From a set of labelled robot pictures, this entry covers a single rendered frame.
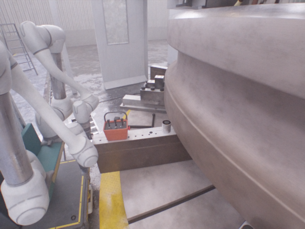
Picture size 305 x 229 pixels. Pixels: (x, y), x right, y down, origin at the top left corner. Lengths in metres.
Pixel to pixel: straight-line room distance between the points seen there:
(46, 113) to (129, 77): 3.81
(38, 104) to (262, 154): 1.05
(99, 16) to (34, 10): 10.58
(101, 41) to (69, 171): 3.11
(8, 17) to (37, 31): 13.40
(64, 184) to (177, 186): 1.01
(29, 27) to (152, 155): 1.30
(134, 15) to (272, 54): 3.92
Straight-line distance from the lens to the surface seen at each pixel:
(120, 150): 1.36
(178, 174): 1.53
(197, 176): 1.56
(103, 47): 4.08
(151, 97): 2.23
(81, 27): 14.42
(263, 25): 0.66
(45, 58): 1.14
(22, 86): 0.79
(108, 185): 1.88
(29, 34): 1.16
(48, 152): 1.36
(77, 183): 1.59
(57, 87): 1.39
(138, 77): 4.53
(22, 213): 0.83
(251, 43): 0.68
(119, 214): 1.70
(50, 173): 1.18
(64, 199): 1.55
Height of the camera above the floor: 1.54
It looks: 32 degrees down
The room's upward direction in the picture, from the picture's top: straight up
